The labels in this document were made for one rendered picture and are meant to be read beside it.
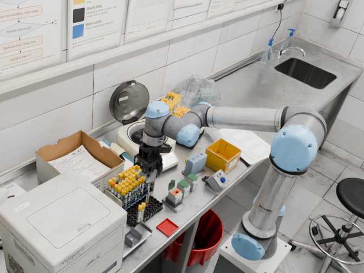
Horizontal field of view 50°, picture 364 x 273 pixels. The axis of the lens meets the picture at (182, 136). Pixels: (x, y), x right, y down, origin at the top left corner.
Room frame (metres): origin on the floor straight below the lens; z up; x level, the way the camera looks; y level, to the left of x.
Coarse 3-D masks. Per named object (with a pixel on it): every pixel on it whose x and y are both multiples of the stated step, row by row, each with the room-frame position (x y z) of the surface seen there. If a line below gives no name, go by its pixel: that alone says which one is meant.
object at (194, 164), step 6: (192, 156) 1.41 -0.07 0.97; (198, 156) 1.42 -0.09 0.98; (204, 156) 1.43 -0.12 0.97; (186, 162) 1.38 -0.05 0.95; (192, 162) 1.36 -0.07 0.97; (198, 162) 1.39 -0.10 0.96; (204, 162) 1.43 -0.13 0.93; (186, 168) 1.38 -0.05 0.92; (192, 168) 1.36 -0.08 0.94; (198, 168) 1.40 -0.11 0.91; (186, 174) 1.37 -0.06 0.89; (198, 174) 1.39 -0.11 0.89
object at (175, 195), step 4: (172, 188) 1.19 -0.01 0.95; (176, 188) 1.20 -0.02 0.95; (168, 192) 1.18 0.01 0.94; (172, 192) 1.17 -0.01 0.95; (176, 192) 1.18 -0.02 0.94; (180, 192) 1.18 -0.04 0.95; (168, 196) 1.17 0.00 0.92; (172, 196) 1.16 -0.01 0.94; (176, 196) 1.16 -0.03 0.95; (180, 196) 1.17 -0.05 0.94; (172, 200) 1.16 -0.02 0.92; (176, 200) 1.15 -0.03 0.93
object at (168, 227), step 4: (164, 220) 1.07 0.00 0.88; (168, 220) 1.08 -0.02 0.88; (160, 224) 1.05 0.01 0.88; (164, 224) 1.06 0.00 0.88; (168, 224) 1.06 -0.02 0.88; (172, 224) 1.07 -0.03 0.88; (160, 228) 1.04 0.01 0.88; (164, 228) 1.04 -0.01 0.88; (168, 228) 1.04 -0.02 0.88; (172, 228) 1.05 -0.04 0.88; (176, 228) 1.05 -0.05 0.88; (164, 232) 1.01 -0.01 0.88; (168, 232) 1.02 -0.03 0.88; (172, 232) 1.02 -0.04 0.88; (168, 236) 1.00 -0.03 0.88
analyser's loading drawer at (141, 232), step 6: (132, 228) 0.95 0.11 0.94; (138, 228) 0.98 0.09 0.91; (144, 228) 0.99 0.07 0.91; (150, 228) 0.98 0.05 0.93; (126, 234) 0.93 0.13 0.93; (132, 234) 0.95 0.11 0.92; (138, 234) 0.93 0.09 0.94; (144, 234) 0.96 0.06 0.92; (150, 234) 0.96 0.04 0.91; (126, 240) 0.90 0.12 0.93; (132, 240) 0.92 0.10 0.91; (138, 240) 0.91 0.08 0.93; (126, 246) 0.89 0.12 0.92; (132, 246) 0.89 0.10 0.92; (126, 252) 0.86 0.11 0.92
